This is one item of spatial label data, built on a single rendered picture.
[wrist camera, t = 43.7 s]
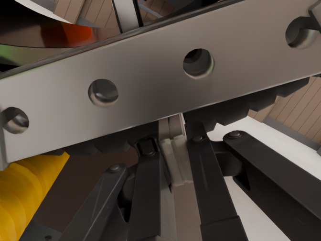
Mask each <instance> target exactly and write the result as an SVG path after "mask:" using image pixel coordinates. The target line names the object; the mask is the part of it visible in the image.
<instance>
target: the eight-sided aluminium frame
mask: <svg viewBox="0 0 321 241"><path fill-rule="evenodd" d="M194 49H198V50H197V53H196V54H195V55H194V56H193V57H191V58H185V57H186V55H187V54H188V53H189V52H190V51H192V50H194ZM320 73H321V0H223V1H220V2H217V3H214V4H211V5H207V6H204V7H201V8H198V9H195V10H193V11H189V12H186V13H183V14H180V15H177V16H174V17H170V18H167V19H165V20H162V21H159V22H155V23H152V24H149V25H146V26H143V27H140V28H137V29H134V30H131V31H128V32H125V33H121V34H118V35H115V36H112V37H109V38H106V39H103V40H100V41H97V42H94V43H91V44H87V45H84V46H81V47H79V48H75V49H72V50H69V51H66V52H63V53H60V54H57V55H53V56H50V57H48V58H45V59H42V60H39V61H35V62H32V63H29V64H26V65H23V66H20V67H17V68H14V69H11V70H8V71H5V72H1V71H0V171H3V170H5V169H6V168H7V167H8V166H9V165H10V164H11V163H12V162H14V161H18V160H21V159H24V158H28V157H31V156H35V155H38V154H42V153H45V152H49V151H52V150H56V149H59V148H63V147H66V146H69V145H73V144H76V143H80V142H84V141H88V140H91V139H94V138H97V137H101V136H104V135H108V134H111V133H115V132H118V131H122V130H126V129H129V128H133V127H136V126H139V125H142V124H146V123H149V122H153V121H157V120H161V119H164V118H167V117H171V116H174V115H178V114H181V113H185V112H188V111H191V110H195V109H199V108H202V107H206V106H209V105H213V104H216V103H219V102H223V101H226V100H230V99H234V98H237V97H240V96H244V95H247V94H251V93H254V92H258V91H261V90H264V89H268V88H272V87H275V86H279V85H282V84H286V83H289V82H292V81H296V80H299V79H303V78H306V77H310V76H313V75H317V74H320Z"/></svg>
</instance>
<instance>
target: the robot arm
mask: <svg viewBox="0 0 321 241"><path fill-rule="evenodd" d="M134 146H135V149H136V152H137V154H138V157H139V158H138V163H136V164H135V165H133V166H131V167H127V165H126V164H125V163H118V164H114V165H112V166H110V167H109V168H108V169H107V170H106V171H105V172H104V173H103V175H102V176H101V178H100V179H99V181H98V182H97V184H96V185H95V187H94V188H93V190H92V191H91V192H90V194H89V195H88V197H87V198H86V200H85V201H84V203H83V204H82V205H81V207H80V209H79V210H78V211H77V213H76V214H75V216H74V217H73V219H72V220H71V221H70V223H69V224H68V226H67V227H66V229H65V230H64V232H63V233H62V235H61V236H60V238H59V239H58V241H177V232H176V220H175V208H174V195H173V187H172V185H173V186H175V187H176V186H181V185H184V183H185V182H187V183H192V182H193V183H194V188H195V193H196V198H197V204H198V209H199V214H200V220H201V224H200V229H201V235H202V240H203V241H249V240H248V237H247V235H246V232H245V229H244V226H243V224H242V221H241V219H240V216H239V215H237V212H236V209H235V207H234V204H233V201H232V198H231V196H230V193H229V190H228V188H227V185H226V182H225V179H224V177H225V176H232V178H233V181H234V182H235V183H236V184H237V185H238V186H239V187H240V188H241V189H242V190H243V191H244V192H245V193H246V194H247V195H248V196H249V197H250V198H251V200H252V201H253V202H254V203H255V204H256V205H257V206H258V207H259V208H260V209H261V210H262V211H263V212H264V213H265V214H266V215H267V216H268V217H269V218H270V219H271V220H272V222H273V223H274V224H275V225H276V226H277V227H278V228H279V229H280V230H281V231H282V232H283V233H284V234H285V235H286V236H287V237H288V238H289V239H290V240H291V241H321V180H320V179H318V178H317V177H315V176H314V175H312V174H310V173H309V172H307V171H306V170H304V169H303V168H301V167H300V166H298V165H296V164H295V163H293V162H292V161H291V160H289V159H287V158H286V157H284V156H283V155H281V154H279V153H278V152H276V151H275V150H273V149H272V148H270V147H269V146H267V145H265V144H264V143H262V142H261V141H260V140H258V139H256V138H255V137H253V136H252V135H250V134H249V133H247V132H246V131H239V130H235V131H231V132H229V133H227V134H225V135H224V136H223V141H212V140H210V139H209V137H208V136H207V133H206V130H205V128H204V125H203V122H201V121H199V120H197V121H194V122H190V123H187V124H185V121H184V117H183V114H182V113H181V114H178V115H174V116H171V117H167V118H164V119H161V120H159V132H157V133H153V134H150V135H148V136H147V137H143V138H141V139H139V140H137V141H136V142H135V143H134ZM171 182H172V184H171Z"/></svg>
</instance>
